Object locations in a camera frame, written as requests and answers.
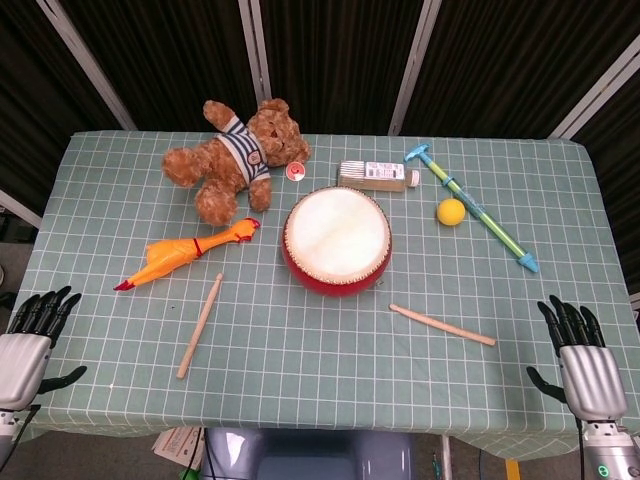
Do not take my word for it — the grey metal table leg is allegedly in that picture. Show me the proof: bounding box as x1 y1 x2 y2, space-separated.
439 434 454 480

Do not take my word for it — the wooden drumstick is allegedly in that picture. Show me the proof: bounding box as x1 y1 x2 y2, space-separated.
176 272 224 380
388 303 497 347

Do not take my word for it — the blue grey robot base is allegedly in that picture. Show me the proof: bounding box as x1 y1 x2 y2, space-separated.
199 427 416 480

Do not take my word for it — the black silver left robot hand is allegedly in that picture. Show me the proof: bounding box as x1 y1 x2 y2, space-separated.
0 285 89 414

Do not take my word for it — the red drum with white skin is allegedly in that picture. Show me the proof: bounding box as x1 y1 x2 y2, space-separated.
281 186 394 298

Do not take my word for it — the white printed paper sheet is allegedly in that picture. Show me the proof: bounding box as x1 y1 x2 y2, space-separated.
152 427 206 471

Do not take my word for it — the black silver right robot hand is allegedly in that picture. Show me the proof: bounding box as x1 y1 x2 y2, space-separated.
525 293 629 422

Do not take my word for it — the green grid cutting mat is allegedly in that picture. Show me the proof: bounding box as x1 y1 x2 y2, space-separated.
9 130 639 454

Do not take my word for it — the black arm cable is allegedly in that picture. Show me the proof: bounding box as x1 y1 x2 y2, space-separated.
9 403 42 451
577 418 589 480

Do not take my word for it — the brown teddy bear striped shirt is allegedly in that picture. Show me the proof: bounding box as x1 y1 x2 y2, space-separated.
162 97 312 227

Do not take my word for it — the yellow rubber chicken toy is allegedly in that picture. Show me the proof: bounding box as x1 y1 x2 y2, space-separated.
112 217 262 293

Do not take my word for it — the yellow foam ball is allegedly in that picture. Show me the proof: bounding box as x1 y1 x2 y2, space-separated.
436 198 467 225

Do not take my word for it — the blue green water pump toy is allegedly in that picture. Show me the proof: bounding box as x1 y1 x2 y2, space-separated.
403 142 540 273

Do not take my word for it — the white partition frame post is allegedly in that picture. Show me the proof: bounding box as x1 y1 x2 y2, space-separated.
387 0 444 136
0 188 44 229
37 0 137 132
548 47 640 140
237 0 274 104

